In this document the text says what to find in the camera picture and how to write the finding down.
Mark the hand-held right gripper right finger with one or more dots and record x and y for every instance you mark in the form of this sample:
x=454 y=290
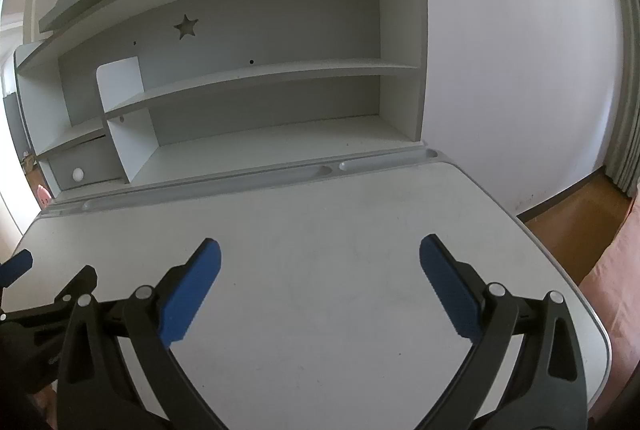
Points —
x=450 y=290

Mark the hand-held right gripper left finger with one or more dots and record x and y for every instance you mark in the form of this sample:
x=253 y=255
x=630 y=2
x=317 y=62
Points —
x=192 y=295

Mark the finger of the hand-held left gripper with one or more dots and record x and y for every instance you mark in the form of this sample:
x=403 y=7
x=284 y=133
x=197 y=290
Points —
x=17 y=265
x=60 y=302

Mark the grey drawer with white knob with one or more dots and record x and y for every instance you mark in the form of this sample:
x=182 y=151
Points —
x=95 y=164

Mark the pink bedding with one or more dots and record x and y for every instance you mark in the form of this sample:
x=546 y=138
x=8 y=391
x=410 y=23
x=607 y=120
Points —
x=620 y=285

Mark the grey curtain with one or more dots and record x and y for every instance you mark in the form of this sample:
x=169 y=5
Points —
x=627 y=109

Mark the grey white desk hutch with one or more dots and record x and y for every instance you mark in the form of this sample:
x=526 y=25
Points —
x=280 y=19

